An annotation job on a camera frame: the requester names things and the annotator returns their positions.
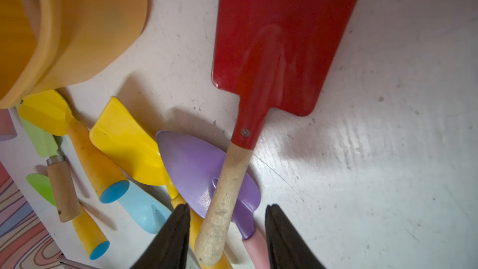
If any yellow storage box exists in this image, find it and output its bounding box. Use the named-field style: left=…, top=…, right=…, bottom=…
left=1, top=0, right=148, bottom=109

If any green trowel yellow handle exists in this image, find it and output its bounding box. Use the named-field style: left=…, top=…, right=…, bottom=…
left=26, top=174, right=110, bottom=260

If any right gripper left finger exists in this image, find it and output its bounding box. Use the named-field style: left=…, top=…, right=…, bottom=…
left=132, top=204, right=190, bottom=269

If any yellow scoop orange handle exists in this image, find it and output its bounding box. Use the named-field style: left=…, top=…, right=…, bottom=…
left=18, top=90, right=129, bottom=204

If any light blue trowel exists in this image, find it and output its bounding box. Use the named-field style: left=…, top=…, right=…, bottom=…
left=118, top=182, right=173, bottom=238

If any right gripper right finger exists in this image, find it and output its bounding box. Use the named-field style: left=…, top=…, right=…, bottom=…
left=265, top=204, right=325, bottom=269

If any red shovel wooden handle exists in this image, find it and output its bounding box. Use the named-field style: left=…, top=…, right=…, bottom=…
left=195, top=0, right=357, bottom=266

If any purple trowel pink handle front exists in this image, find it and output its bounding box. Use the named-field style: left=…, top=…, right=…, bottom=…
left=156, top=130, right=270, bottom=269

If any purple trowel pink handle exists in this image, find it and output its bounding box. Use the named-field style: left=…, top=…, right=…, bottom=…
left=0, top=109, right=17, bottom=142
left=156, top=130, right=270, bottom=269

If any light green trowel wooden handle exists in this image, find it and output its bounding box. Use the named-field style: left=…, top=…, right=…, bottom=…
left=20, top=118, right=81, bottom=223

